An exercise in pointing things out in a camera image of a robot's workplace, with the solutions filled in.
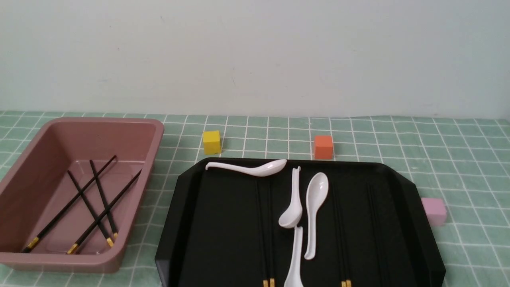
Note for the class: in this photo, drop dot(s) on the white spoon at tray top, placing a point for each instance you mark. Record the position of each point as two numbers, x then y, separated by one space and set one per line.
268 169

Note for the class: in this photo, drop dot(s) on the yellow cube block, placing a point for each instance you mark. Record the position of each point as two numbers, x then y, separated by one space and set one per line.
212 142

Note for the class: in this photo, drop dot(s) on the orange cube block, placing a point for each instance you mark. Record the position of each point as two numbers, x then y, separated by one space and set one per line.
323 147

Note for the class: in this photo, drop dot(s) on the white spoon middle right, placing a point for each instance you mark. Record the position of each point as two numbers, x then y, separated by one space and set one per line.
316 194

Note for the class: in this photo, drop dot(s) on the white spoon middle left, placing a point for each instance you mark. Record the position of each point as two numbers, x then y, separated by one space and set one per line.
292 215

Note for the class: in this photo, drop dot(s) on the black plastic tray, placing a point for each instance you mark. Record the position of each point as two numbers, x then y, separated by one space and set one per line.
210 235

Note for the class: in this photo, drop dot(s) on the black chopstick on tray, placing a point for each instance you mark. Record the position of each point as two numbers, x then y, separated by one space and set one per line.
346 280
261 238
270 230
339 242

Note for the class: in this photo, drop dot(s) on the white spoon bottom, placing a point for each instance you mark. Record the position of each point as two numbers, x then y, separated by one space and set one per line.
293 278

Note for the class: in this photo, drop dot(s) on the pink plastic bin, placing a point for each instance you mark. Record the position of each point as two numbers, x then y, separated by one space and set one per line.
37 187

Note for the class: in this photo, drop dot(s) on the pink cube block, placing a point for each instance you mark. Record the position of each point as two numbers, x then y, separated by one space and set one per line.
435 209

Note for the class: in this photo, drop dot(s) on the green checkered tablecloth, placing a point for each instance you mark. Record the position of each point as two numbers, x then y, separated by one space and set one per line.
465 162

